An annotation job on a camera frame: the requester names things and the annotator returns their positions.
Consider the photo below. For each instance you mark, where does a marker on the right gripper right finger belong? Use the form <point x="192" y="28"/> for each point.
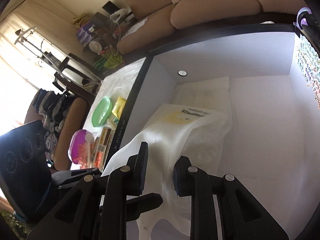
<point x="241" y="215"/>

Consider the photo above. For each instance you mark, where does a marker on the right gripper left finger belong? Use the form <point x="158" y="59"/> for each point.
<point x="100" y="207"/>

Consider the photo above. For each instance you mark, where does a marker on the white plastic bag pack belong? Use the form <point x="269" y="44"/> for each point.
<point x="205" y="97"/>

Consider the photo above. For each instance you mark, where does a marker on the happy dog plastic bag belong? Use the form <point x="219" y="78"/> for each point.
<point x="173" y="131"/>

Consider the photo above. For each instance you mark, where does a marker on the purple plastic lid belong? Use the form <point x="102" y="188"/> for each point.
<point x="79" y="151"/>

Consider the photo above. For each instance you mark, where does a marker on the brown armchair with clothes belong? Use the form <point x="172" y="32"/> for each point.
<point x="61" y="115"/>

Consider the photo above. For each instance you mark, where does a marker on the black box white interior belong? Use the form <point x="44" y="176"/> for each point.
<point x="273" y="144"/>

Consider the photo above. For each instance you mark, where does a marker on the green plastic dish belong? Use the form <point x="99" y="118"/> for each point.
<point x="102" y="112"/>

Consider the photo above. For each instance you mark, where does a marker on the yellow snack packet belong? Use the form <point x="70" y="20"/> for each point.
<point x="119" y="107"/>

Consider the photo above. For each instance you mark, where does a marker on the white striped tablecloth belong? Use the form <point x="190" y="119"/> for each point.
<point x="125" y="83"/>

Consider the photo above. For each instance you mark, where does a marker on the white coat stand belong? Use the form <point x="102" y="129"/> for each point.
<point x="26" y="39"/>

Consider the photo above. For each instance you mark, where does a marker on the round clock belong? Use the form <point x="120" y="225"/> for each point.
<point x="95" y="46"/>

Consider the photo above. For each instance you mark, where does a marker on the papers on sofa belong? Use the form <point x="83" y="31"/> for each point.
<point x="135" y="27"/>

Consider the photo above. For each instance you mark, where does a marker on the black remote control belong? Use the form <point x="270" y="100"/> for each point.
<point x="311" y="31"/>

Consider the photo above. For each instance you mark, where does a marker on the purple lidded container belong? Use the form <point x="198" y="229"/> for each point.
<point x="301" y="17"/>

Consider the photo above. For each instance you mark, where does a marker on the brown three-seat sofa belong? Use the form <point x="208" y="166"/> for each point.
<point x="167" y="16"/>

